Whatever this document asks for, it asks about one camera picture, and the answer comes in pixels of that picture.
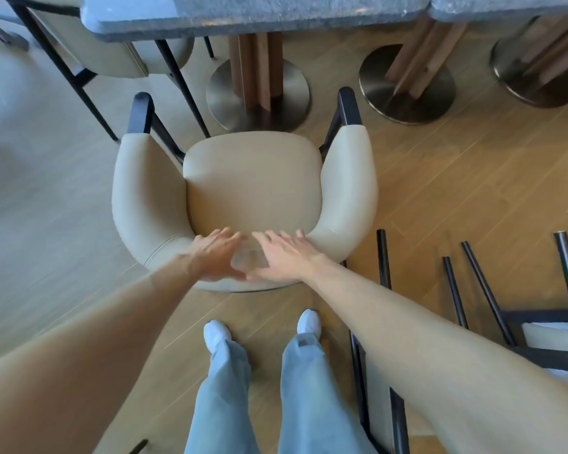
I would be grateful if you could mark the person's left hand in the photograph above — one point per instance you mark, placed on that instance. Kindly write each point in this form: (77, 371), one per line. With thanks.
(213, 260)

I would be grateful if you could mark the person's right hand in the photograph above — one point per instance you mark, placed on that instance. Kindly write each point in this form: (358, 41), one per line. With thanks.
(286, 264)

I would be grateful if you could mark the person's right little finger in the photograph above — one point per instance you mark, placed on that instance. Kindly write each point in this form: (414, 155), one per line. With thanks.
(302, 238)

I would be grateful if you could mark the person's right thumb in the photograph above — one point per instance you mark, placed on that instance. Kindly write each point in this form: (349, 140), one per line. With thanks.
(258, 274)

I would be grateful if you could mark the person's left thumb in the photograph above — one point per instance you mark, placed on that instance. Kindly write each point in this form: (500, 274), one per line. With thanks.
(239, 271)

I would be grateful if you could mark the beige padded armchair black frame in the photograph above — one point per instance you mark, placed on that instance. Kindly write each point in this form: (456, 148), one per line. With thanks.
(253, 184)

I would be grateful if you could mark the person's left forearm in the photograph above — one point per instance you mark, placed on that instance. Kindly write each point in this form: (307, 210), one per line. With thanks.
(90, 354)

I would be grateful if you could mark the person's right forearm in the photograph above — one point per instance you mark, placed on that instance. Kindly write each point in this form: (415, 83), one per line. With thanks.
(435, 359)

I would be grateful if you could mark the white left shoe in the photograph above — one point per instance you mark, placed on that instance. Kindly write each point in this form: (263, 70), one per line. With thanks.
(216, 331)

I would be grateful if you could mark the white shoe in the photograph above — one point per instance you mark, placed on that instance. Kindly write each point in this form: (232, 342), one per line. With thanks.
(310, 322)
(216, 331)

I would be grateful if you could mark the white right shoe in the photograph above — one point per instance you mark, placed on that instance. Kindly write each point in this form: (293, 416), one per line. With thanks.
(310, 322)

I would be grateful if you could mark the overturned chair thin black legs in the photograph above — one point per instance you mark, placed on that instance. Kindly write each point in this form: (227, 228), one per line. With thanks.
(384, 260)

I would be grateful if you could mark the light blue jeans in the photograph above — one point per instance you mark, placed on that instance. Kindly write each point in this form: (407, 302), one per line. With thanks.
(222, 397)

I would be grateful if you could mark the long grey stone table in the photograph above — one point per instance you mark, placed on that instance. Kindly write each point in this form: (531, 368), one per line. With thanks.
(407, 96)

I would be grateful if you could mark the black chair leg tip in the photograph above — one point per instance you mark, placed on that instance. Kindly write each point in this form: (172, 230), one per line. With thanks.
(138, 446)

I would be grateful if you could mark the beige chair black legs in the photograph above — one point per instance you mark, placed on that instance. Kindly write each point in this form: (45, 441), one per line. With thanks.
(109, 47)

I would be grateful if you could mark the overturned chair white underside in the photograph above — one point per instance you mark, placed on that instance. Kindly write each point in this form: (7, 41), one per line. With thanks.
(544, 359)

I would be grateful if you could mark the grey stone table wooden pedestal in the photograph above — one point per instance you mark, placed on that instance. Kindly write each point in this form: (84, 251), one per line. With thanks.
(258, 96)

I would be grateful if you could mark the grey chair frame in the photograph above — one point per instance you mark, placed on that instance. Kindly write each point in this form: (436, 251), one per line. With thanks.
(4, 33)

